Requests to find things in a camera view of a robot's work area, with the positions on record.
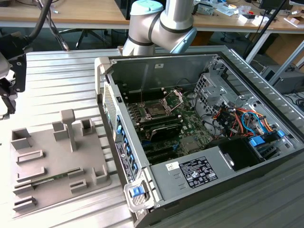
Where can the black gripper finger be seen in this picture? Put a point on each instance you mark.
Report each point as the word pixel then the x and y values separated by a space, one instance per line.
pixel 9 104

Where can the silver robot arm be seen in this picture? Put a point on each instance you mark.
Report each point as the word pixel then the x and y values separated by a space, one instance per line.
pixel 152 26

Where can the black RAM slot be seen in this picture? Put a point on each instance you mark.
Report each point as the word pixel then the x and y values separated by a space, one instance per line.
pixel 152 125
pixel 133 96
pixel 161 118

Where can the CPU socket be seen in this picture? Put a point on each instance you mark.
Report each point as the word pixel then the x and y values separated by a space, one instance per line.
pixel 154 110

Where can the black expansion slot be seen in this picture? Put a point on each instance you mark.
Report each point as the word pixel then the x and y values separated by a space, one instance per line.
pixel 159 149
pixel 164 158

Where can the grey parts rack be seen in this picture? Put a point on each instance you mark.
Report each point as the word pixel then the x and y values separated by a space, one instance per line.
pixel 59 154

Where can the green RAM stick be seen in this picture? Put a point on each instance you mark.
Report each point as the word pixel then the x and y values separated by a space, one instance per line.
pixel 57 177

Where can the wooden desk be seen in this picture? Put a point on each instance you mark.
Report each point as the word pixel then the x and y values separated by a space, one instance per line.
pixel 213 21
pixel 95 12

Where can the open PC case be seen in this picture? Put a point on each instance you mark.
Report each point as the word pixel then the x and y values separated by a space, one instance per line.
pixel 133 71

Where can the thin locking lever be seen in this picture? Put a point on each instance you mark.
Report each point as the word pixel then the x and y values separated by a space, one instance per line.
pixel 142 97

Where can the blue case latch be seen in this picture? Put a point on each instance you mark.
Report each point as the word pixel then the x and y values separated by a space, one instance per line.
pixel 137 192

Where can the black graphics card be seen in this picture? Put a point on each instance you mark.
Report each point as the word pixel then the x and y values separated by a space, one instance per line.
pixel 166 131

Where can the grey power supply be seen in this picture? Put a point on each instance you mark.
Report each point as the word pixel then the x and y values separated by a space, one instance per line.
pixel 166 185

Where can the silver chipset heatsink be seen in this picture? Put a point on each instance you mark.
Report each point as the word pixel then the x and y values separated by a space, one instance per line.
pixel 190 144

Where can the green motherboard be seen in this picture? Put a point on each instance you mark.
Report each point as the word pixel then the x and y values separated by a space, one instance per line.
pixel 194 128

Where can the perforated metal drive cage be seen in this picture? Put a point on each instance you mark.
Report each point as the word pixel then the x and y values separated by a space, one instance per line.
pixel 209 95

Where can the grey metal device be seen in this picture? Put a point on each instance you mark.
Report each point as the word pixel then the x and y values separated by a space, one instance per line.
pixel 205 9

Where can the blue disk carrier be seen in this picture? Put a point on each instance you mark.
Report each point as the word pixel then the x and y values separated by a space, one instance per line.
pixel 257 141

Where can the small white box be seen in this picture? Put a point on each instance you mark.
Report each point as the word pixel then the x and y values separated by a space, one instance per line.
pixel 249 19

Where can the metal disk bay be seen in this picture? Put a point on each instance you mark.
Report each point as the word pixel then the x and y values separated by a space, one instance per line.
pixel 270 152

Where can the black slanted pole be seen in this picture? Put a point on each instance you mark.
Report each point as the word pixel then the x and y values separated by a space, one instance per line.
pixel 265 27

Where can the small blue clip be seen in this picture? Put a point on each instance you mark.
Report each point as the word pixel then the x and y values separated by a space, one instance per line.
pixel 280 133

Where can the black monitor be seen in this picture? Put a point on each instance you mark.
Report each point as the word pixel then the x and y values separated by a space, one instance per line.
pixel 266 3

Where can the large brown carton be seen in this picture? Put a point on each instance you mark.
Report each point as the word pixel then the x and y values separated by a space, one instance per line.
pixel 280 45

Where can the grey computer tower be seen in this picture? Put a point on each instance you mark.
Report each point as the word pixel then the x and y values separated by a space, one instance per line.
pixel 289 82

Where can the small open cardboard box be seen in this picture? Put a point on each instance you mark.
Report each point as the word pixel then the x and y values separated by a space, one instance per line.
pixel 295 21

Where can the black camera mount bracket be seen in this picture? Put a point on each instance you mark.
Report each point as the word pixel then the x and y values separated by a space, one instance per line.
pixel 19 71

